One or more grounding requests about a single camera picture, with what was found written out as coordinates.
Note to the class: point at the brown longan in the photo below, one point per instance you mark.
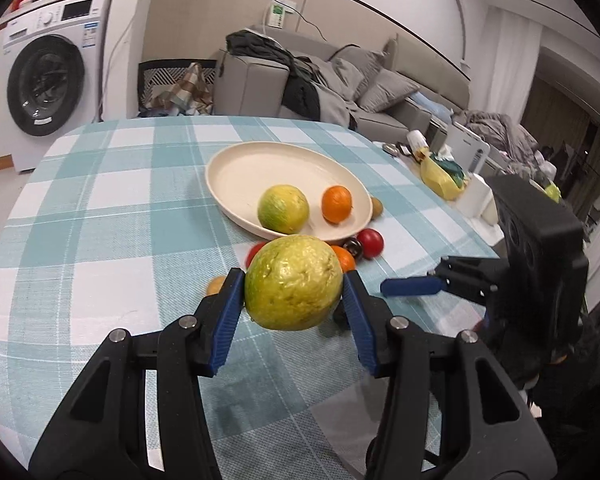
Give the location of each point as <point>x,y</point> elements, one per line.
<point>215,286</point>
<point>377,207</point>

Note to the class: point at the grey sofa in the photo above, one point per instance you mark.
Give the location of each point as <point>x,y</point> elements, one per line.
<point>245,85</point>

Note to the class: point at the dark clothes pile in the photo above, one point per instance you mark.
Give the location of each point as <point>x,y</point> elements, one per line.
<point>260,47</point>

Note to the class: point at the grey garment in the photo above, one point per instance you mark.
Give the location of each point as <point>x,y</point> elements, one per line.
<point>330,105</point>

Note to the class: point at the white curtain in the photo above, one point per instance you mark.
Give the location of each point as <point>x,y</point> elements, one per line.
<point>512,60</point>

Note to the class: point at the person's right forearm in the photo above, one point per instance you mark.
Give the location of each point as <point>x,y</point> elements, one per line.
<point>580,400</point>

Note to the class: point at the dark purple plum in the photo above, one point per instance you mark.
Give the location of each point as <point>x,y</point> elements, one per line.
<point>352,248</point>
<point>339,316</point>

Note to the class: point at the orange tangerine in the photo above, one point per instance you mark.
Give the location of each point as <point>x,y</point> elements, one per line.
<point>346,259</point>
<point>337,204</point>

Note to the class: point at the yellow plastic bag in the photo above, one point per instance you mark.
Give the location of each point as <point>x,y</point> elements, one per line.
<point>437,177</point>

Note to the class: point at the large yellow guava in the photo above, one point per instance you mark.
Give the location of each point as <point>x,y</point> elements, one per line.
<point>292,282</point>

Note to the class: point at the grey blanket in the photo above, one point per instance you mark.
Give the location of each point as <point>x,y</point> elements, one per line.
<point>500,130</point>

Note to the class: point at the white wall device green label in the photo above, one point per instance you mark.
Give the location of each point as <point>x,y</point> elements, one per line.
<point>278,12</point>

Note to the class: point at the white kettle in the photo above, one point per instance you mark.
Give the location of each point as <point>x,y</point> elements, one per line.
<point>467,147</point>

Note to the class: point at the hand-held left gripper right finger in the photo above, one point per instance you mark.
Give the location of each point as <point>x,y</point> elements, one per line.
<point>360,325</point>

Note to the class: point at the light blue cloth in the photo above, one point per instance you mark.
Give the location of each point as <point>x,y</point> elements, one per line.
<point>432,106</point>

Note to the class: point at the red tomato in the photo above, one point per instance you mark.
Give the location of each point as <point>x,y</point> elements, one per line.
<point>253,254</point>
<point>371,243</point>

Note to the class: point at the grey pillow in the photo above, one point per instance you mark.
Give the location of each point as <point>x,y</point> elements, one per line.
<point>387,90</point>
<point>355,67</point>

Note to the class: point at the cream oval plate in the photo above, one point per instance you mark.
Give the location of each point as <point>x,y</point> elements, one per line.
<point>260,170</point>

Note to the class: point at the green yellow guava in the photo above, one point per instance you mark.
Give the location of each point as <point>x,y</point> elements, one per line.
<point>282,209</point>

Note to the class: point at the brown curtain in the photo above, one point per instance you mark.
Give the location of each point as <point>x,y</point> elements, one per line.
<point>555,110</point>

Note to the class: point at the white washing machine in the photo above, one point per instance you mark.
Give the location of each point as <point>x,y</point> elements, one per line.
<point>55,35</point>

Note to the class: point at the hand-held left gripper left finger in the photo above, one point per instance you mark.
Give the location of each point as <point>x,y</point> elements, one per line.
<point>227,320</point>

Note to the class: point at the teal checked tablecloth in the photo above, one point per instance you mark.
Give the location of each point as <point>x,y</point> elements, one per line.
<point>105,210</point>

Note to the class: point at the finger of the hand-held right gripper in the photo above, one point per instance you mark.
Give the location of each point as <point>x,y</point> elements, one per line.
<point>412,287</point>

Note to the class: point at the white bottle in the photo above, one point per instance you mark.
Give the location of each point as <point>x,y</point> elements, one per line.
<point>416,139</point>

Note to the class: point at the plaid cloth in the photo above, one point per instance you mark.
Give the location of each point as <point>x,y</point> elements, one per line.
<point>187,87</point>

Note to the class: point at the black patterned laundry basket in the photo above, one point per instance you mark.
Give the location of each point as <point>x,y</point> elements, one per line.
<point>155,75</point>

